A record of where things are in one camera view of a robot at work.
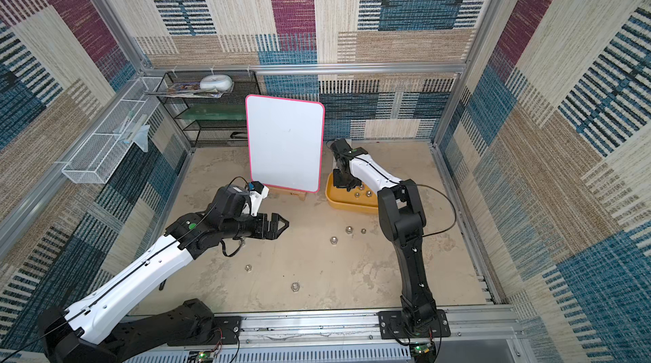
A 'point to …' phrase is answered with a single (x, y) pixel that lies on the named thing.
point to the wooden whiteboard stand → (302, 195)
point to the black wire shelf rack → (210, 105)
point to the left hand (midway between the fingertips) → (277, 221)
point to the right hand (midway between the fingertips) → (343, 181)
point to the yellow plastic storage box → (359, 198)
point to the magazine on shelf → (190, 90)
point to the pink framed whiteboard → (285, 142)
